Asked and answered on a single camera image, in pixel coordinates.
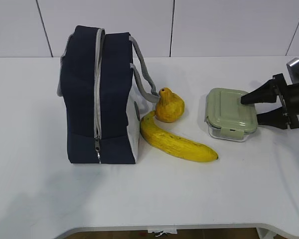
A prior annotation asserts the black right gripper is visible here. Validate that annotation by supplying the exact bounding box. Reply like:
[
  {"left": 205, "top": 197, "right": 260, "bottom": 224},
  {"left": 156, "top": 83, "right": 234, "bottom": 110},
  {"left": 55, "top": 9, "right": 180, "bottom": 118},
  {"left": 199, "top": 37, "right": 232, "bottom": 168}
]
[{"left": 241, "top": 73, "right": 299, "bottom": 129}]

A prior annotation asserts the glass container green lid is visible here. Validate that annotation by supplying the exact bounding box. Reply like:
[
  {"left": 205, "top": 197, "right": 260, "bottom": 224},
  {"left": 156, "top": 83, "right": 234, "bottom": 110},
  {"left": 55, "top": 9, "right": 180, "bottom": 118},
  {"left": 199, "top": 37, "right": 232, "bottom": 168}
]
[{"left": 205, "top": 88, "right": 258, "bottom": 142}]

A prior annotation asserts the yellow pear-shaped fruit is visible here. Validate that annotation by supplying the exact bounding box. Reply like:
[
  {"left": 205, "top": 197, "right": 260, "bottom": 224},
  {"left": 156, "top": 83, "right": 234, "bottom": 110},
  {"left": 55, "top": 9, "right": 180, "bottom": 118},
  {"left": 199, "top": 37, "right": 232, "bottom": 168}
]
[{"left": 155, "top": 88, "right": 185, "bottom": 123}]

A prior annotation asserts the yellow banana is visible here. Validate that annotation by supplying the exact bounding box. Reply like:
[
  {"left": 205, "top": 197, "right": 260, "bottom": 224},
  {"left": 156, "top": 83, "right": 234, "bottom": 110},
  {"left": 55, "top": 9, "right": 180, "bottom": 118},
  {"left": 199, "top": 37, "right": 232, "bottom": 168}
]
[{"left": 140, "top": 111, "right": 219, "bottom": 162}]

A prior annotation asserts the navy blue lunch bag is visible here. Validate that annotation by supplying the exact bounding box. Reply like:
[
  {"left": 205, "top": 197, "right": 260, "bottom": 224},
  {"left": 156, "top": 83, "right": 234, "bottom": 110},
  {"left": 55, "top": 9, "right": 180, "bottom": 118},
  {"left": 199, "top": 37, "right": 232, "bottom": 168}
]
[{"left": 57, "top": 25, "right": 159, "bottom": 164}]

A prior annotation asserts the white tape scrap table edge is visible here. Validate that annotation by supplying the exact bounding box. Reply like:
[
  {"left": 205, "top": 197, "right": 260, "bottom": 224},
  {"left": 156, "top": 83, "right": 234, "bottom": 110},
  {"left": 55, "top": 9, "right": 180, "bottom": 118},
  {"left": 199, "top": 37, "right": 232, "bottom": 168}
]
[{"left": 148, "top": 228, "right": 177, "bottom": 237}]

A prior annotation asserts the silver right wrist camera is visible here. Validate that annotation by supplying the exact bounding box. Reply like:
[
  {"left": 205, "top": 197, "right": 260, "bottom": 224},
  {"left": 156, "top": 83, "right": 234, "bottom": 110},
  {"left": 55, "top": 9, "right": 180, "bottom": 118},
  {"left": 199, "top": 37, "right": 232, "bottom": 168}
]
[{"left": 286, "top": 58, "right": 299, "bottom": 84}]

